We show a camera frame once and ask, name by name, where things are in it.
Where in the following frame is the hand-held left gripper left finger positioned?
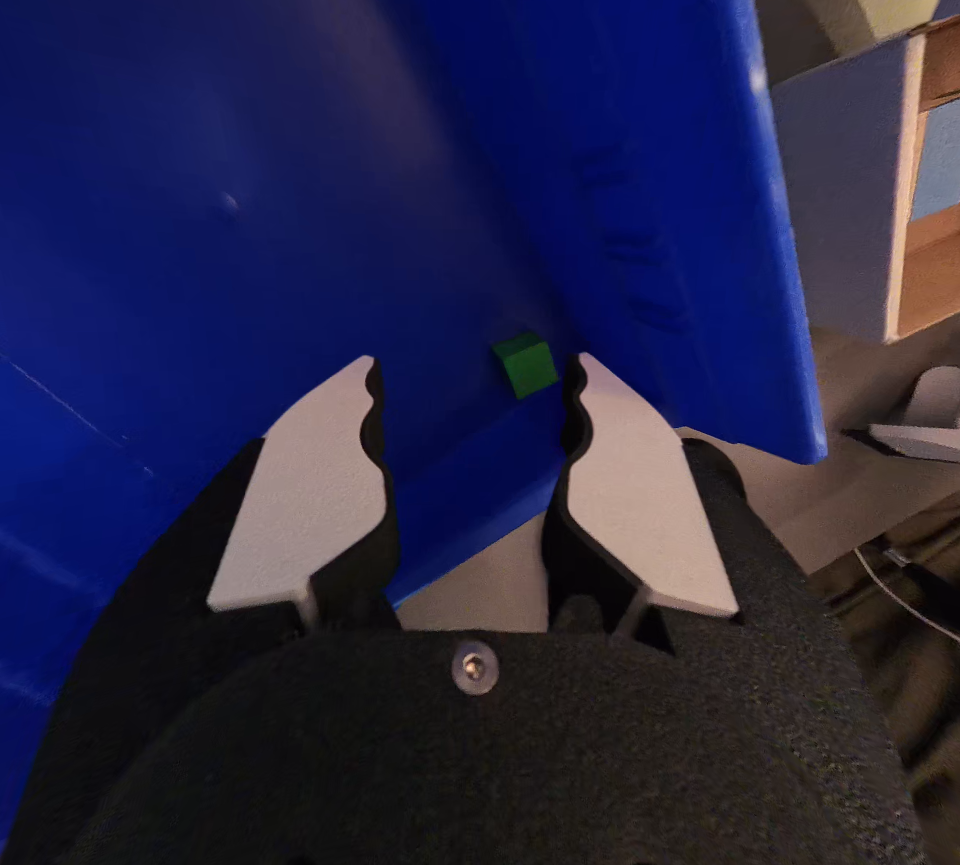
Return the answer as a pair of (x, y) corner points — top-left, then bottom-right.
(206, 355), (401, 626)

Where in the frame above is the green cube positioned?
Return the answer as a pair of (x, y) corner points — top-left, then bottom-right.
(491, 332), (560, 401)

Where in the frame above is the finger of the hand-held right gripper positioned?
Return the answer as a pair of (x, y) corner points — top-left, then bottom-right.
(903, 366), (960, 429)
(847, 421), (960, 463)

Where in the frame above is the white cardboard box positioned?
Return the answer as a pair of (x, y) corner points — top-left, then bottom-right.
(771, 16), (960, 346)

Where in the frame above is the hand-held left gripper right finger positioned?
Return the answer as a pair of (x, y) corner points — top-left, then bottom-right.
(541, 352), (742, 637)

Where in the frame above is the blue plastic bin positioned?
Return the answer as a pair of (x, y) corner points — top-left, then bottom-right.
(0, 0), (828, 829)

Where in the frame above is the person's olive clothing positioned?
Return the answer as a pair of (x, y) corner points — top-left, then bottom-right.
(808, 493), (960, 806)

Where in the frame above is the thin white cable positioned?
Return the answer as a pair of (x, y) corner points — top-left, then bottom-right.
(853, 546), (960, 645)

